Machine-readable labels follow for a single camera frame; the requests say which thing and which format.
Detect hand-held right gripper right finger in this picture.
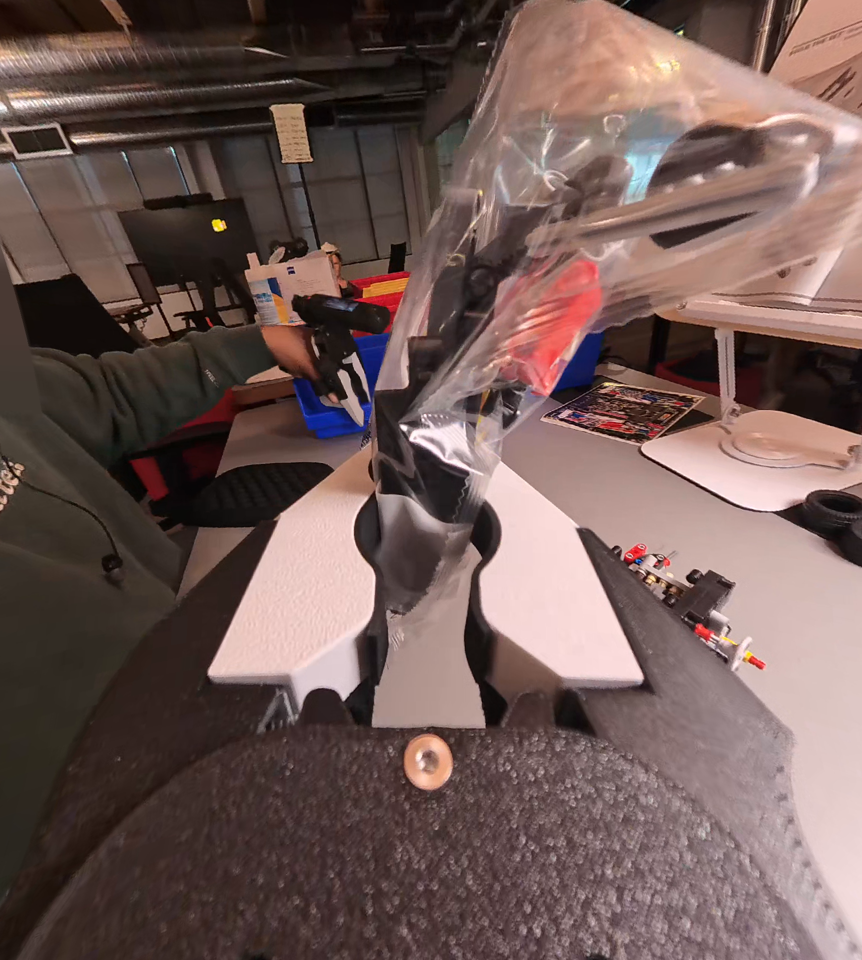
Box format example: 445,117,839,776
464,459,645,727

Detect silver ventilation duct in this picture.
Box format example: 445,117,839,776
0,33,327,125

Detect large red plastic bin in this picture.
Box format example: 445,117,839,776
348,272,412,320

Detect black clip microphone with cable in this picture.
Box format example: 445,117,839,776
0,414,126,588

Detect white box with blue label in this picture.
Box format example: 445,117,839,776
245,252,304,327

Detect person's left hand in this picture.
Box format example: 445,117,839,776
260,324,342,404

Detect white vent grille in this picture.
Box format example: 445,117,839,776
2,123,72,159

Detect person's left forearm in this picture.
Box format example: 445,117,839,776
29,324,276,468

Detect white book stand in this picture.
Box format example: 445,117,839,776
639,296,862,513

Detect partly built lego chassis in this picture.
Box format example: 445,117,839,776
611,541,768,672

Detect printed sticker sheet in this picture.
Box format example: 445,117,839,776
541,381,705,447

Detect clear bag of lego parts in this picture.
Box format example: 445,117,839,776
367,0,862,624

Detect plain white cardboard box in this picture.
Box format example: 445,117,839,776
281,251,342,303

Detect hanging paper sheet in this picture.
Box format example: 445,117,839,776
269,102,315,165

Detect black chair armrest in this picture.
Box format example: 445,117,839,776
149,461,336,530

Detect black panel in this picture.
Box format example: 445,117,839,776
14,273,139,355

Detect empty blue plastic bin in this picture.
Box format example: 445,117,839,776
292,330,392,441

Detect red chair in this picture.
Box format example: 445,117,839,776
127,390,240,505

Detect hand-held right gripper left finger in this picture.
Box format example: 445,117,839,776
208,448,402,727

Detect black monitor screen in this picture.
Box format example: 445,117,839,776
117,196,259,290

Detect person's green sweatshirt torso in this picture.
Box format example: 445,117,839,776
0,412,184,939

